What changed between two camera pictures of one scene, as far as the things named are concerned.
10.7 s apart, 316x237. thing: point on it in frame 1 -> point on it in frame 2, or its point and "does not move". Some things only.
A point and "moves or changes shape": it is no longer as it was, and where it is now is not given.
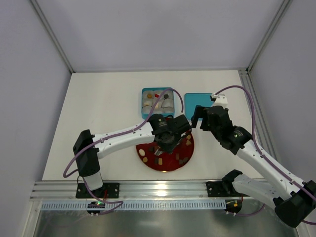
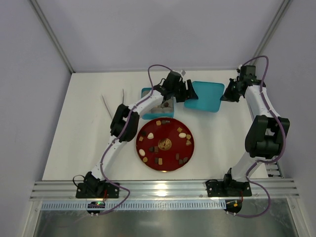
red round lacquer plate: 180,157 does not move
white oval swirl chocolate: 141,152 does not move
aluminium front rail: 129,190 does not move
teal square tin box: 165,105 does not move
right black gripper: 205,118 -> 233,90
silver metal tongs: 158,152 -> 105,101
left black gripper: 176,139 -> 184,89
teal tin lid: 192,99 moves or changes shape
